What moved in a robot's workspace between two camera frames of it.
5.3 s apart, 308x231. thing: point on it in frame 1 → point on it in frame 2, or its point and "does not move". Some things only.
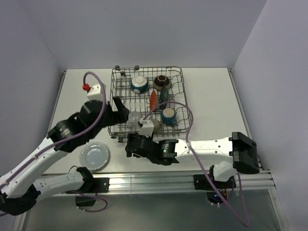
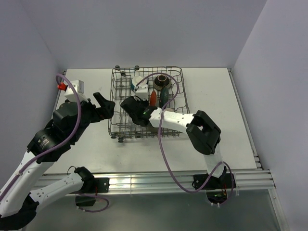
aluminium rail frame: [127, 183] does not move
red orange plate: [153, 100] does not move
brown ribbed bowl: [160, 80] does not move
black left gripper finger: [123, 120] → [102, 117]
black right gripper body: [151, 138] → [145, 103]
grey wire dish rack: [155, 94] does not move
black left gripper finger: [121, 108] → [108, 106]
